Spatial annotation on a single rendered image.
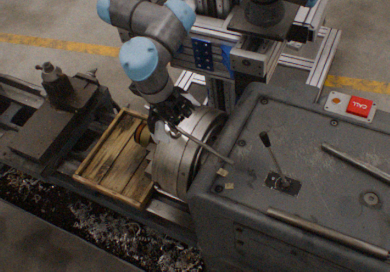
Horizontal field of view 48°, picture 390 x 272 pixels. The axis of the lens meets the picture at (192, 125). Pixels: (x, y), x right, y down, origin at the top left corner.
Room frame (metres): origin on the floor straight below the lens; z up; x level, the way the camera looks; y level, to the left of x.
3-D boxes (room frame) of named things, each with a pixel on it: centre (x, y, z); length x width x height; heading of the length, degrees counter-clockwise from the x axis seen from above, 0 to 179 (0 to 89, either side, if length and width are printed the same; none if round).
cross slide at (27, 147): (1.19, 0.52, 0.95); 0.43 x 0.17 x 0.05; 144
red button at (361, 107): (0.72, -0.47, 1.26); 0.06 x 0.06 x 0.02; 54
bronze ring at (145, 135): (0.89, 0.14, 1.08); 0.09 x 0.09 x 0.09; 54
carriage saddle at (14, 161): (1.20, 0.57, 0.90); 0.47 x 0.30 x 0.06; 144
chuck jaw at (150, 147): (0.77, 0.14, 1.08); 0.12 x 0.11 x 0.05; 144
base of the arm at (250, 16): (1.30, -0.35, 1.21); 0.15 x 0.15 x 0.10
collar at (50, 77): (1.24, 0.49, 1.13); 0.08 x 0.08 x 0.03
